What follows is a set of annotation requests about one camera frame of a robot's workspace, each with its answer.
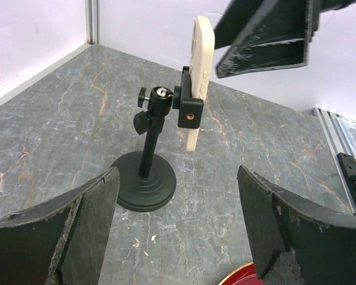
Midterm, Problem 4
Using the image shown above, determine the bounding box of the aluminium frame rail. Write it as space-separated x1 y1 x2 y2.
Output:
311 107 356 215

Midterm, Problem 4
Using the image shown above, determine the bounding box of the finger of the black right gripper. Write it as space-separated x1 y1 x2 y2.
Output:
214 1 310 49
215 38 310 78

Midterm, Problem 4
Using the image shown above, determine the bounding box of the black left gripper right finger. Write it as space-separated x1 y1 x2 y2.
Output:
237 166 356 284

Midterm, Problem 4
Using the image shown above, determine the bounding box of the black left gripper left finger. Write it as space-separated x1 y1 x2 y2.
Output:
0 167 120 284

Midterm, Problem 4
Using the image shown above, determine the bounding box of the round red tray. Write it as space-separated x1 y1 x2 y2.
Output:
219 262 264 285

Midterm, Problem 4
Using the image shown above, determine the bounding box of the cream cased smartphone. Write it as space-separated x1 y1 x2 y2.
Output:
184 15 215 152

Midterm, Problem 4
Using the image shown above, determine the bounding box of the black phone stand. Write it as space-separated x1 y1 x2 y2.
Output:
112 66 204 213

